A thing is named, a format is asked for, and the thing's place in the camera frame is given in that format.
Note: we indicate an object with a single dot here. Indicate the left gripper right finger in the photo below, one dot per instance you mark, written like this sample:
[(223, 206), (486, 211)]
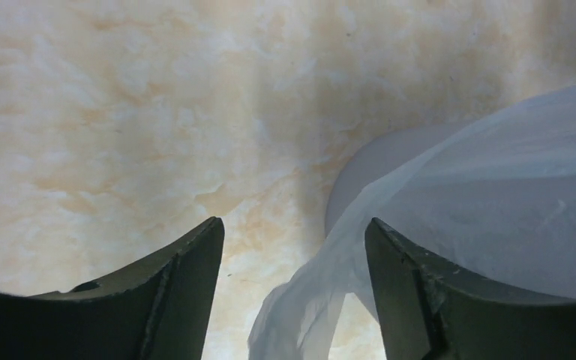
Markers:
[(431, 308)]

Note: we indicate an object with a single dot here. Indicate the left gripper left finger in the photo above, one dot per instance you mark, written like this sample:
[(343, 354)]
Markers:
[(157, 307)]

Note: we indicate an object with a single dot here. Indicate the light blue trash bag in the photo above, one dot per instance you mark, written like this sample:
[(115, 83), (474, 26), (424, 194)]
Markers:
[(497, 198)]

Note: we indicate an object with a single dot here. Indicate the grey plastic trash bin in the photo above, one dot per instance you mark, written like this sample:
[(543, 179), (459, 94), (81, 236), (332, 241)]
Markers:
[(379, 157)]

